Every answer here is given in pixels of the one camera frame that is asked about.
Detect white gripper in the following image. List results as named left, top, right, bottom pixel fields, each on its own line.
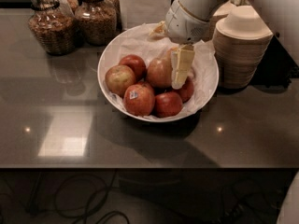
left=149, top=0, right=209, bottom=90

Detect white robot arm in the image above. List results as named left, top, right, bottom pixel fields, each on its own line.
left=153, top=0, right=299, bottom=63

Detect large centre apple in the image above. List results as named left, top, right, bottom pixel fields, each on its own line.
left=146, top=58, right=172, bottom=89

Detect white bowl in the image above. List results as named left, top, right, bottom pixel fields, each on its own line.
left=96, top=22, right=220, bottom=123

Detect dark red apple back left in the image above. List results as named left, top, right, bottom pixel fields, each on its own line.
left=119, top=54, right=147, bottom=81

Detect red apple front right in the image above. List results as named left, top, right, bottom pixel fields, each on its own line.
left=154, top=91, right=183, bottom=118

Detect greenish red apple left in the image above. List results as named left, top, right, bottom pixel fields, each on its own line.
left=105, top=65, right=136, bottom=97

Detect red apple with sticker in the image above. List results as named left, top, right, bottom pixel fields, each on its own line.
left=123, top=83, right=155, bottom=116

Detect white paper liner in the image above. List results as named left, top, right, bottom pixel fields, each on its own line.
left=106, top=23, right=219, bottom=121

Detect white napkin dispenser left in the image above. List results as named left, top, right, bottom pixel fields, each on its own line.
left=120, top=0, right=171, bottom=30

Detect front stack paper bowls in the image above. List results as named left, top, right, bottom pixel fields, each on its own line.
left=212, top=6, right=273, bottom=89

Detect stack paper bowls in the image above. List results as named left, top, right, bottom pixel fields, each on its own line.
left=212, top=6, right=273, bottom=89
left=202, top=2, right=235, bottom=42

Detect glass granola jar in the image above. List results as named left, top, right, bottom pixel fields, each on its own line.
left=28, top=0, right=76, bottom=55
left=75, top=0, right=117, bottom=46

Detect rear stack paper bowls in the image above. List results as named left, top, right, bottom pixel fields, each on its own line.
left=202, top=2, right=235, bottom=42

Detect front glass granola jar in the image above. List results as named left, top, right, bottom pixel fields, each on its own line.
left=28, top=0, right=76, bottom=55

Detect black floor cable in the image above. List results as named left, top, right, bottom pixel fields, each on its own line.
left=0, top=170, right=131, bottom=224

